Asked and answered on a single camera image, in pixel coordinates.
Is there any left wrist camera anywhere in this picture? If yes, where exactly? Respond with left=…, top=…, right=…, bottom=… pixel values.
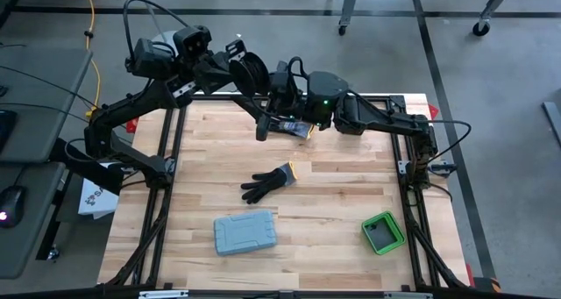
left=173, top=25, right=211, bottom=61

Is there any grey plastic case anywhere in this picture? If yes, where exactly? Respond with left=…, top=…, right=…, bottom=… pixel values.
left=213, top=209, right=278, bottom=257

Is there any silver bracket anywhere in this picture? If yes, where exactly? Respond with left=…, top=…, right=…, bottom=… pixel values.
left=383, top=291, right=434, bottom=299
left=138, top=289, right=189, bottom=299

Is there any black angled support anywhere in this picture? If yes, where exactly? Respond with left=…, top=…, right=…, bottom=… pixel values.
left=46, top=136, right=126, bottom=196

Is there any white printed paper bag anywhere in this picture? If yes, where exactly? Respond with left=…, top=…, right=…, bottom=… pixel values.
left=77, top=175, right=120, bottom=220

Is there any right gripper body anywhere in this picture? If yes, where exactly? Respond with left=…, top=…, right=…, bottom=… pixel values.
left=265, top=61, right=310, bottom=132

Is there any black table frame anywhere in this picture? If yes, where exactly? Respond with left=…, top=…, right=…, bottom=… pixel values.
left=98, top=90, right=472, bottom=294

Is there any thin black desk cable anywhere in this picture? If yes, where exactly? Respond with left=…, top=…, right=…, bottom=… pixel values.
left=0, top=100, right=91, bottom=125
left=0, top=64, right=100, bottom=111

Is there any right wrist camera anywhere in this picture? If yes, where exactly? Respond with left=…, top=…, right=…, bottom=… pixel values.
left=270, top=61, right=294, bottom=94

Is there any wooden top workbench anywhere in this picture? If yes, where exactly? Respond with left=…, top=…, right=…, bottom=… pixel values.
left=326, top=0, right=519, bottom=38

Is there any green square tray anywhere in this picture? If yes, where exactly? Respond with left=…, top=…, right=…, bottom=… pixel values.
left=360, top=210, right=408, bottom=257

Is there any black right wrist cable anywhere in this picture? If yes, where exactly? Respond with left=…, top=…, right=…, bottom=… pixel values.
left=287, top=56, right=310, bottom=83

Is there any black keyboard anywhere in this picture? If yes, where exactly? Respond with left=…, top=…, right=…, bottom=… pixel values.
left=0, top=109, right=18, bottom=154

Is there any black computer mouse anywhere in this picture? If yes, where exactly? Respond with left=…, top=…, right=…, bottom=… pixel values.
left=0, top=184, right=27, bottom=229

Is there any grey desk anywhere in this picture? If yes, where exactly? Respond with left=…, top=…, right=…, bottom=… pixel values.
left=0, top=161, right=67, bottom=281
left=0, top=47, right=93, bottom=165

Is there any black glove yellow cuff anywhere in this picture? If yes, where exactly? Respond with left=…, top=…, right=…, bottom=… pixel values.
left=269, top=117, right=316, bottom=140
left=239, top=161, right=299, bottom=205

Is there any yellow cable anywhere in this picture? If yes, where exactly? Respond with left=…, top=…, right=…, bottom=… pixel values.
left=80, top=0, right=105, bottom=119

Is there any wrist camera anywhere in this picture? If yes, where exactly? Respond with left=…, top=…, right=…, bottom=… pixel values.
left=270, top=61, right=294, bottom=94
left=173, top=25, right=211, bottom=61

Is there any black cable spool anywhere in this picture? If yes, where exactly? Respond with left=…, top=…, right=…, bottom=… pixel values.
left=228, top=51, right=272, bottom=97

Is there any black right elbow cable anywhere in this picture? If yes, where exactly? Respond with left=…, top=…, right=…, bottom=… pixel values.
left=427, top=119, right=473, bottom=164

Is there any orange black striped block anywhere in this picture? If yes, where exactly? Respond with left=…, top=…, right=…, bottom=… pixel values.
left=474, top=275, right=501, bottom=294

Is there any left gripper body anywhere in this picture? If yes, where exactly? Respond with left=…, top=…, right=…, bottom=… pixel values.
left=170, top=39, right=247, bottom=99

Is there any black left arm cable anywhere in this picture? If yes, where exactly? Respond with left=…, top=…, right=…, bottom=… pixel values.
left=122, top=0, right=189, bottom=72

